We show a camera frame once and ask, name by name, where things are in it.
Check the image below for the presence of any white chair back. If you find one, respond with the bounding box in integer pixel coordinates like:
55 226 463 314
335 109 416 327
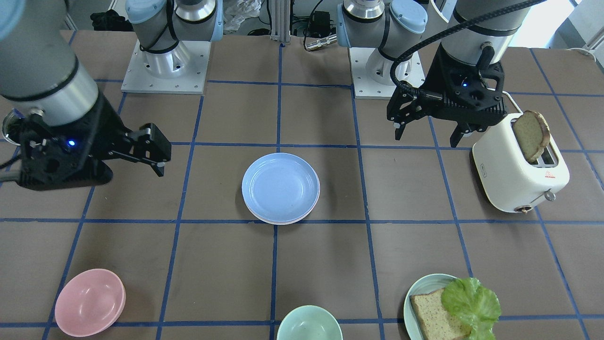
419 0 457 41

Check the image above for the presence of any green bowl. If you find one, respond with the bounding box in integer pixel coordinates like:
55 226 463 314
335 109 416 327
276 305 343 340

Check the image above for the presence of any pink plate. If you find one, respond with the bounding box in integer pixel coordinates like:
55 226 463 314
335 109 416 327
250 208 313 225

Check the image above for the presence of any bread slice on plate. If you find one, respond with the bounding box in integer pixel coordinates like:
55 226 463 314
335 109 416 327
410 288 471 340

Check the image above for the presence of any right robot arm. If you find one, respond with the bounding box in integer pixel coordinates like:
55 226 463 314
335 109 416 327
1 0 224 191

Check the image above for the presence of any braided black camera cable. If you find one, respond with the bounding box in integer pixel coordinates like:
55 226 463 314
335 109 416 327
390 0 548 100

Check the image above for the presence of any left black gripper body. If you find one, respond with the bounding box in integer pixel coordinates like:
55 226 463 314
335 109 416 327
386 43 508 129

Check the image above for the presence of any green lettuce leaf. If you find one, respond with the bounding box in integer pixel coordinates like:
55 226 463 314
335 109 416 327
441 277 502 340

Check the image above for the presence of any white toaster power cable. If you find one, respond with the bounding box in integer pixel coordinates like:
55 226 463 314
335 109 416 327
503 91 523 114

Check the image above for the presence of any blue saucepan with lid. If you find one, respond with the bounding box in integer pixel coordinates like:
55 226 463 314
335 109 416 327
1 108 27 147

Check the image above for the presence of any blue plate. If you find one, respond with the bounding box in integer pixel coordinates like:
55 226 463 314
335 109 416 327
241 153 321 218

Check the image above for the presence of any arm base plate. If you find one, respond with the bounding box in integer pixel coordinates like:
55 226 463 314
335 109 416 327
349 47 425 100
121 41 212 95

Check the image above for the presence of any toast slice in toaster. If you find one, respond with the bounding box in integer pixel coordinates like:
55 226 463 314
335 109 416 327
512 110 552 164

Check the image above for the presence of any white toaster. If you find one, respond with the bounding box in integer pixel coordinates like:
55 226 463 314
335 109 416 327
471 113 570 213

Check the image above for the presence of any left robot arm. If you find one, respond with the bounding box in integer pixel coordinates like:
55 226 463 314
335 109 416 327
336 0 535 148

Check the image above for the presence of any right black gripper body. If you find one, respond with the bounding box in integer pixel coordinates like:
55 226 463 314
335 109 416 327
18 94 172 191

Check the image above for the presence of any green plate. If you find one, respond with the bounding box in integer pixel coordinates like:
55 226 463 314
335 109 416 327
403 273 471 340

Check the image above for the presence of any pink bowl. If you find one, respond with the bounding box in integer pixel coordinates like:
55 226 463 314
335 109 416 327
54 269 126 337

